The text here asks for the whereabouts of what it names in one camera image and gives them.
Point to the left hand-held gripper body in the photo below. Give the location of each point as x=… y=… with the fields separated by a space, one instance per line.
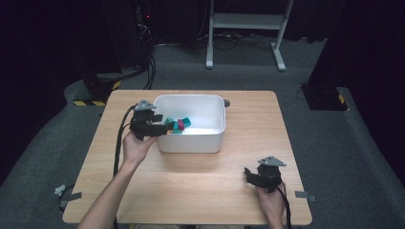
x=140 y=124

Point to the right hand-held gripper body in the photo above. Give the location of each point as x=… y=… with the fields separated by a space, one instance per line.
x=270 y=175

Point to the long mint green building block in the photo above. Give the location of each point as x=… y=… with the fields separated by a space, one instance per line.
x=177 y=131

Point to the small teal building block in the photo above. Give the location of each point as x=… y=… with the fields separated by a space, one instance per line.
x=186 y=120

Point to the white plastic bin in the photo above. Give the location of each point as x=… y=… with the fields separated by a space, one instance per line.
x=191 y=143

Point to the person's right hand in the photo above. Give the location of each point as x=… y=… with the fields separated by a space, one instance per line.
x=272 y=202

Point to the person's left hand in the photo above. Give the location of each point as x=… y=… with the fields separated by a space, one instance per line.
x=135 y=151

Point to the grey tape strip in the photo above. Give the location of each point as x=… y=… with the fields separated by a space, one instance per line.
x=71 y=197
x=305 y=196

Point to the black stand base yellow stripes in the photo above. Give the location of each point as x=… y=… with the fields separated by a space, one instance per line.
x=98 y=90

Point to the grey round knob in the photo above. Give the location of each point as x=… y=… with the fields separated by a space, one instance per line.
x=227 y=103

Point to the dark curtain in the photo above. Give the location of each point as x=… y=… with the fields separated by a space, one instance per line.
x=38 y=63
x=366 y=47

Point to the white metal stand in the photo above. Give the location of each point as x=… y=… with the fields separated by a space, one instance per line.
x=248 y=20

